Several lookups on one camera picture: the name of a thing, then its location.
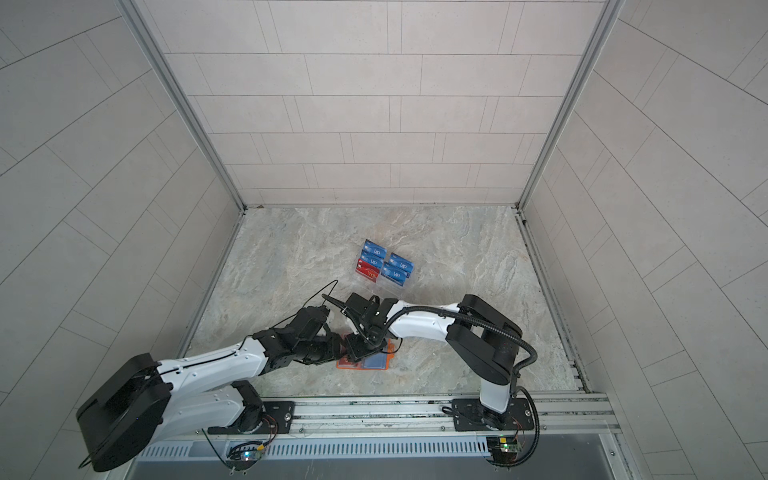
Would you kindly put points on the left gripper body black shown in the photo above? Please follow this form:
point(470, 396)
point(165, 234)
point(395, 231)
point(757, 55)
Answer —
point(319, 351)

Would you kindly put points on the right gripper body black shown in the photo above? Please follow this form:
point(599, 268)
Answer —
point(363, 344)

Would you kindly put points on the orange card holder wallet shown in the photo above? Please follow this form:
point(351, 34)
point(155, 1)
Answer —
point(377, 362)

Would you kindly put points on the blue card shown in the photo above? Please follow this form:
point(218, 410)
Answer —
point(374, 249)
point(401, 263)
point(371, 259)
point(394, 274)

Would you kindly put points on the clear acrylic card display stand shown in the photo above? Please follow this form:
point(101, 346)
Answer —
point(382, 282)

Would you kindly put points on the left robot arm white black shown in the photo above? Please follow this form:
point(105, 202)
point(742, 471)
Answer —
point(149, 400)

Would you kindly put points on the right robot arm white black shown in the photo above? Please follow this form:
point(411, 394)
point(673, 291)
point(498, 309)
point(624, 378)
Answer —
point(487, 341)

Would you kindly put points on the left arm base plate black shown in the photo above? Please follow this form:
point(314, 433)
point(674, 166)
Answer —
point(274, 417)

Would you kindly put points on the left circuit board with wires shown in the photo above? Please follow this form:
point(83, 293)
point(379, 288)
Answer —
point(243, 456)

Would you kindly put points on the circuit board with wires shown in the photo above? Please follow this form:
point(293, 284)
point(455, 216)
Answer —
point(503, 451)
point(243, 456)

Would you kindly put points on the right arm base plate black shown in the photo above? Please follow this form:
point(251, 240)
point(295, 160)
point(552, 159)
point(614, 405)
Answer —
point(469, 415)

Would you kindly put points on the right circuit board with wires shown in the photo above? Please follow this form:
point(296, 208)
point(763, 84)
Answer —
point(503, 451)

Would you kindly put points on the aluminium mounting rail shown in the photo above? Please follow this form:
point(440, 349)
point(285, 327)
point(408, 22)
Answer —
point(554, 412)

